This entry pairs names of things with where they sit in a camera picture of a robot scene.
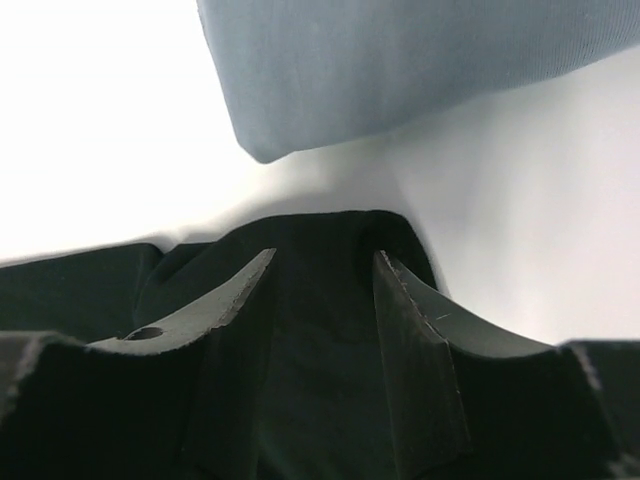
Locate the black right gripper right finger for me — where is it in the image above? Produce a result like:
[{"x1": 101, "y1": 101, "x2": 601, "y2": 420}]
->
[{"x1": 373, "y1": 252, "x2": 639, "y2": 479}]

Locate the black t shirt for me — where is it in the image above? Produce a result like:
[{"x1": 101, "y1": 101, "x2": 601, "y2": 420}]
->
[{"x1": 1, "y1": 211, "x2": 433, "y2": 479}]

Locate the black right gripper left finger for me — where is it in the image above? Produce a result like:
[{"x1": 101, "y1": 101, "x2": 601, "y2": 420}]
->
[{"x1": 1, "y1": 249, "x2": 276, "y2": 479}]

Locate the folded grey-blue t shirt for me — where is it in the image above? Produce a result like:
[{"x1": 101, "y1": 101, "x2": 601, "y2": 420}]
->
[{"x1": 197, "y1": 1, "x2": 639, "y2": 163}]

